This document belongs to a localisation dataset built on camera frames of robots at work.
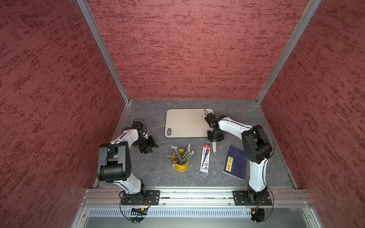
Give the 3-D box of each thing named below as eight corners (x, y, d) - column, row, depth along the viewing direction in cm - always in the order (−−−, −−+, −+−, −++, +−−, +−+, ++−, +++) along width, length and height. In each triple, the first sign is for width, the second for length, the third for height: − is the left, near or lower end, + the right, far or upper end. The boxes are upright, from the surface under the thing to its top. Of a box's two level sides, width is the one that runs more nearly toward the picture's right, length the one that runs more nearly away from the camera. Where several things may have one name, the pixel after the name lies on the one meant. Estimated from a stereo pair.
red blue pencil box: (198, 171, 85) (199, 170, 83) (203, 144, 97) (203, 142, 95) (207, 173, 84) (208, 172, 83) (211, 145, 96) (211, 144, 95)
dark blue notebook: (222, 172, 85) (223, 171, 83) (227, 146, 96) (228, 144, 94) (244, 180, 82) (246, 179, 80) (247, 152, 93) (248, 151, 92)
